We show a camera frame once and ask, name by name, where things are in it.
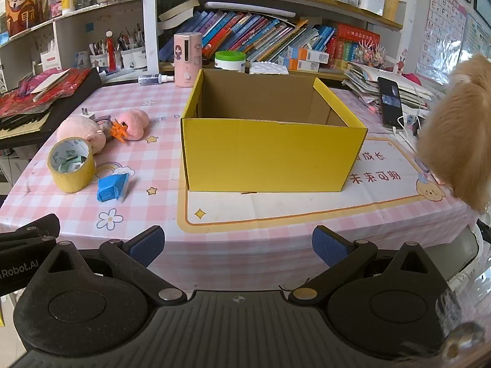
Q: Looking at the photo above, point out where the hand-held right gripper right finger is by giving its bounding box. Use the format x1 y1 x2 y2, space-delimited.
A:
288 225 447 307

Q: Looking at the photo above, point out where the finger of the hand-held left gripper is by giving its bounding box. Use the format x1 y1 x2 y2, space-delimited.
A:
0 214 61 251

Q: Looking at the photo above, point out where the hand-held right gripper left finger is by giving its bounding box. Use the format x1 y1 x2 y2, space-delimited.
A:
36 225 188 307

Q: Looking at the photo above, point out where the yellow tape roll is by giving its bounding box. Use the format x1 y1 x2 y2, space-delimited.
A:
47 137 96 193

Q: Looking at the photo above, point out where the blue packet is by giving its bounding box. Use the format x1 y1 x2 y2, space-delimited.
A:
97 172 131 203

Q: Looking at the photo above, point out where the yellow cardboard box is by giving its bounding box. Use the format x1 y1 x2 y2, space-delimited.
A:
180 68 369 193

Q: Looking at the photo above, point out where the orange hair clip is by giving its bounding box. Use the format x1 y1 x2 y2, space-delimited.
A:
110 120 129 145

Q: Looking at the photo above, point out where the pink plush toy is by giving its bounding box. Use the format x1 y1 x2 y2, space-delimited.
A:
115 109 150 141

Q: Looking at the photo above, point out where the pink checkered tablecloth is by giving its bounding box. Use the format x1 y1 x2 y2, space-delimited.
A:
0 79 480 292

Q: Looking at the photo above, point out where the pink plush pig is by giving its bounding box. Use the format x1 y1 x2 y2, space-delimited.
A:
57 116 107 155

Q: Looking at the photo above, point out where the black piano keyboard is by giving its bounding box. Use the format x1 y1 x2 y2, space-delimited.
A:
0 67 103 150

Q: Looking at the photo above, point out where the pile of red packets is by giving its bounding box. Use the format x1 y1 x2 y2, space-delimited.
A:
0 68 93 117

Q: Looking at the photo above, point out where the black smartphone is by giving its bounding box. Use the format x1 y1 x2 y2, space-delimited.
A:
377 77 405 127

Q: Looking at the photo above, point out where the white box red label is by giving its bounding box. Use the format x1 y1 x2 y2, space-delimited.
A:
40 50 62 71

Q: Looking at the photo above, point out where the beige fluffy plush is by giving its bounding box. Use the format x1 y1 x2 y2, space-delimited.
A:
416 54 491 212

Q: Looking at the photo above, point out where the stack of papers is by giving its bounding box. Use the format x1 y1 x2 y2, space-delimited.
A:
342 63 434 110

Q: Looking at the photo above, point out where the white orange blue box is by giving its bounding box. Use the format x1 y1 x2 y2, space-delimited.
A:
288 46 330 64
278 57 320 71

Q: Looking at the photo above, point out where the pink humidifier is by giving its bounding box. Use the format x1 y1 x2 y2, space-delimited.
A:
174 33 203 88

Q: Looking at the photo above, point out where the white tissue pack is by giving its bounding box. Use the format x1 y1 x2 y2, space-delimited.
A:
249 61 289 75

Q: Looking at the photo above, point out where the white jar green lid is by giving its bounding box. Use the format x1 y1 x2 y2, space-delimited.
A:
214 51 246 73

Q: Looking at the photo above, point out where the red book box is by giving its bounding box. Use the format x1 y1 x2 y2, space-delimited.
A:
332 23 380 70

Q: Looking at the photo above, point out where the fortune god figure print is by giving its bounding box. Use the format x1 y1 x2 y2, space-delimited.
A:
5 0 43 38

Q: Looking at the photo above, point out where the white shelf unit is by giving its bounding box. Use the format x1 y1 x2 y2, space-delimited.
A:
0 0 158 85

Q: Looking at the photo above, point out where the row of colourful books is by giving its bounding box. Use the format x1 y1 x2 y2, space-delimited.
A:
158 8 334 64

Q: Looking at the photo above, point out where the white charging cable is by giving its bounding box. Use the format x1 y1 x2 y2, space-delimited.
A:
391 115 423 150

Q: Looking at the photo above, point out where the pink wall poster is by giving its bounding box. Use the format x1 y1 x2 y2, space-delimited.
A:
416 0 469 85

